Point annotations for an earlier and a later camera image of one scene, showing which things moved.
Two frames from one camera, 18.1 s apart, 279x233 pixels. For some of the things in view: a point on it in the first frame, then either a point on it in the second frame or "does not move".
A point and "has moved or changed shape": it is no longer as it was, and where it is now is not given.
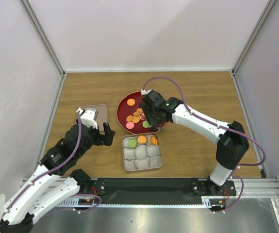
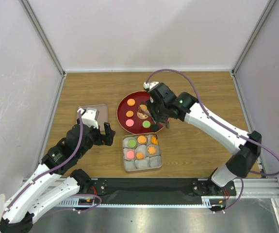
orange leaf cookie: x=138 y=112 -> x=152 y=150
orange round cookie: x=131 y=102 does not move
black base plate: x=156 y=191 does not move
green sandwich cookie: x=132 y=143 does not move
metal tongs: x=160 y=127 has moved or changed shape
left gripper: x=102 y=139 does not move
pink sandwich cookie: x=141 y=116 -> x=130 y=154
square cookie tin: x=141 y=151 does not move
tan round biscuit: x=141 y=139 does not move
